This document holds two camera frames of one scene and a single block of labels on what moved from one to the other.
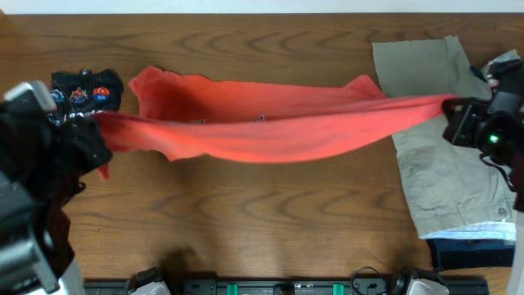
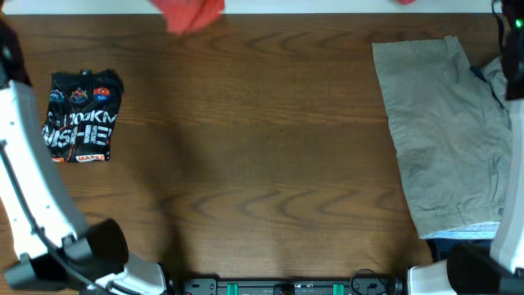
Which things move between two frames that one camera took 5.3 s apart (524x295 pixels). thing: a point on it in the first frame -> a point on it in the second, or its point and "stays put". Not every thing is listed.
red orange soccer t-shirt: (244, 120) -> (184, 16)
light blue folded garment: (499, 229) stays put
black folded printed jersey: (85, 93) stays put
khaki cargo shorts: (449, 185) stays put
